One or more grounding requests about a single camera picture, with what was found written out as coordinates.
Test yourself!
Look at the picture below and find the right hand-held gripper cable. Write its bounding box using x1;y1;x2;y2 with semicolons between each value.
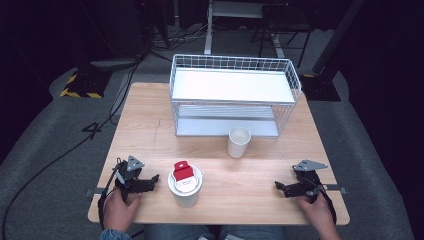
311;178;338;225

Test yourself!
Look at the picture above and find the person's right hand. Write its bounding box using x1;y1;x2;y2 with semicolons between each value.
296;193;335;232

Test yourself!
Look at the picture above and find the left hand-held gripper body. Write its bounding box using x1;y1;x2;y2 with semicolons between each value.
114;155;149;201

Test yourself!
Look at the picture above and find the person's left leg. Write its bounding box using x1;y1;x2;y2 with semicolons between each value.
143;224;215;240

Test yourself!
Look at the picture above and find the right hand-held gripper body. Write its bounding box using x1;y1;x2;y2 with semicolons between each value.
289;159;329;204

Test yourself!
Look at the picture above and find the grey tape strip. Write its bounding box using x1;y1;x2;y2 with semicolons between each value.
322;184;348;195
84;187;107;197

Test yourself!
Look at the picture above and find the black metal chair frame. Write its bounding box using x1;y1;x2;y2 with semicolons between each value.
249;3;314;68

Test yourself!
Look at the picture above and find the black floor cable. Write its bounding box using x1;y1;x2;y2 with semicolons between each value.
0;56;145;240

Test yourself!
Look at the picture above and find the bundle of floor cables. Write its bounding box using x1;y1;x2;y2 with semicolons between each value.
146;21;214;53

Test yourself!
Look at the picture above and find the person's right leg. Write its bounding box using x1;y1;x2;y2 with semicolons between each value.
218;224;288;240

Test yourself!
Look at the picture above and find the white wire shelf rack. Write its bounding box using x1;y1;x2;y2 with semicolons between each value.
169;53;303;139

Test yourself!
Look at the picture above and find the white tumbler with red lid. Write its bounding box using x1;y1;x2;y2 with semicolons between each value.
167;160;205;208

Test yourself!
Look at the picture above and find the person's leg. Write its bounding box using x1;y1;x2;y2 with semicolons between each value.
143;224;215;240
218;224;288;240

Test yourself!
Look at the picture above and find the hand-held gripper cable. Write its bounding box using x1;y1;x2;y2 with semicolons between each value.
311;178;338;225
97;158;124;231

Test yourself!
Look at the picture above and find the black stand with base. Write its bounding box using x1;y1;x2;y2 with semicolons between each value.
299;0;367;102

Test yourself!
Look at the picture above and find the white paper cup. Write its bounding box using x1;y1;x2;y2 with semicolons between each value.
227;127;252;159

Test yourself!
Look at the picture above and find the left hand-held gripper cable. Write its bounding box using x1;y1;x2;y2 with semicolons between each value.
97;158;124;231

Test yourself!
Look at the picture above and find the white desk frame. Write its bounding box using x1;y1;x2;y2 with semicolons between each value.
203;0;288;59

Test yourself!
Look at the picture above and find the person's left hand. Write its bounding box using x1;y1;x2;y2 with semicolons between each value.
103;189;143;233

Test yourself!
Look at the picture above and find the yellow black striped stand base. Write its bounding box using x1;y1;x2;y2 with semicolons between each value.
59;68;113;99

